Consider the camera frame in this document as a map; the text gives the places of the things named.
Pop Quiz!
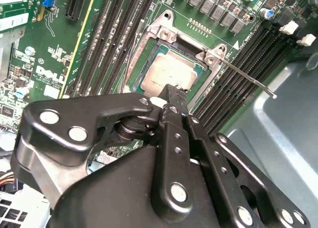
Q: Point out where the silver green CPU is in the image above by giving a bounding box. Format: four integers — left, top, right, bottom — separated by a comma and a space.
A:
140, 50, 207, 94

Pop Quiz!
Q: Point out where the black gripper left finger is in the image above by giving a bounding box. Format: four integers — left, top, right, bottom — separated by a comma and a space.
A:
11, 83, 199, 221

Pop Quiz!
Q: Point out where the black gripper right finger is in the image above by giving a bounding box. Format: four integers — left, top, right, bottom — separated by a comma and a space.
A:
180, 87, 312, 228

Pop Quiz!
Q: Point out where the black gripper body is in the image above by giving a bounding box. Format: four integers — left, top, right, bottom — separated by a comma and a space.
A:
49, 146, 234, 228

